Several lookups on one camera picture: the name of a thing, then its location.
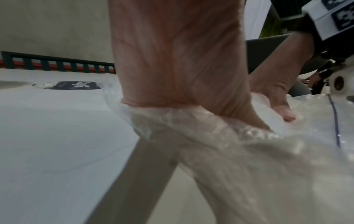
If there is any person's left hand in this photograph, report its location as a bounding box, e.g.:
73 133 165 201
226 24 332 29
107 0 273 132

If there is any clear plastic wrap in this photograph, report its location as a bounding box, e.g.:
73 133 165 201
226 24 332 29
103 80 354 224

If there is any dark slatted bed frame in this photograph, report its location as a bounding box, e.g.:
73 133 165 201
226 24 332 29
0 51 117 74

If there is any thin dark blue cord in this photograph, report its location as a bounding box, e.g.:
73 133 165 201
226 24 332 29
327 94 342 148

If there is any person's right hand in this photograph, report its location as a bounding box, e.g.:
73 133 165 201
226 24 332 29
248 32 316 123

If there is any green plant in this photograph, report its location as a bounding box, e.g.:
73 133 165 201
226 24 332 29
259 12 281 38

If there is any dark mattress label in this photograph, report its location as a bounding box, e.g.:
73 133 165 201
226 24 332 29
51 81 100 91

